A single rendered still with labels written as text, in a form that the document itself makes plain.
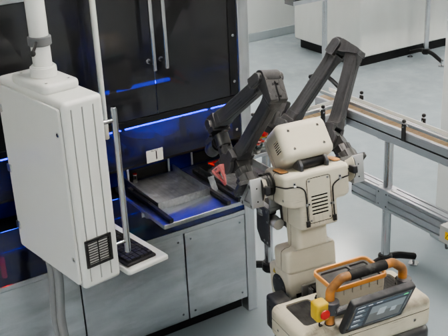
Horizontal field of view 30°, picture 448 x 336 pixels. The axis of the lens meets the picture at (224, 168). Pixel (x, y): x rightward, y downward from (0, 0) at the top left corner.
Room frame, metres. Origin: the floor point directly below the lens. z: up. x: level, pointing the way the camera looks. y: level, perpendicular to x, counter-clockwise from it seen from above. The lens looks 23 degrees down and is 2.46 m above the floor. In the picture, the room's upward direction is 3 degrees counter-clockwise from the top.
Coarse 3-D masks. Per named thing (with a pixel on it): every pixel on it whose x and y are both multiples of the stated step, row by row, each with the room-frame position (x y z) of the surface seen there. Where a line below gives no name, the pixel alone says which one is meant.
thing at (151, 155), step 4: (160, 148) 3.55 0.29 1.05; (148, 152) 3.51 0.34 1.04; (152, 152) 3.53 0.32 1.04; (160, 152) 3.55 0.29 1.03; (148, 156) 3.51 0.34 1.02; (152, 156) 3.52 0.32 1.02; (160, 156) 3.54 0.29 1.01; (148, 160) 3.51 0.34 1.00; (152, 160) 3.52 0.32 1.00; (156, 160) 3.53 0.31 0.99
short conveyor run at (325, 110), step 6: (330, 102) 4.31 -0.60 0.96; (312, 108) 4.25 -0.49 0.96; (318, 108) 4.31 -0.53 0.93; (324, 108) 4.21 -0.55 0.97; (330, 108) 4.23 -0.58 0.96; (252, 114) 4.09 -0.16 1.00; (306, 114) 4.14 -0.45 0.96; (312, 114) 4.23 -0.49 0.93; (318, 114) 4.22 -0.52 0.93; (324, 114) 4.16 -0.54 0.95; (324, 120) 4.16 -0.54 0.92; (264, 138) 3.98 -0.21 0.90
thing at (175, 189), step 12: (144, 180) 3.57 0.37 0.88; (156, 180) 3.56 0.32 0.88; (168, 180) 3.55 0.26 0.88; (180, 180) 3.55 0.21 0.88; (192, 180) 3.50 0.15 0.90; (144, 192) 3.43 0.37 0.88; (156, 192) 3.43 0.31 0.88; (168, 192) 3.42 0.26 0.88; (180, 192) 3.42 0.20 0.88; (192, 192) 3.41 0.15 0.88; (204, 192) 3.36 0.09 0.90; (156, 204) 3.26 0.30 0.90; (168, 204) 3.27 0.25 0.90
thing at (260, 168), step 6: (258, 162) 3.65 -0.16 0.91; (258, 168) 3.64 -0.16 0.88; (264, 168) 3.60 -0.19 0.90; (210, 174) 3.53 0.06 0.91; (234, 174) 3.59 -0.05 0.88; (216, 180) 3.48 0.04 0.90; (228, 180) 3.52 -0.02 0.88; (234, 180) 3.52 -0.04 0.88; (228, 186) 3.39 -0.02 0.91; (234, 186) 3.45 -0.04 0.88
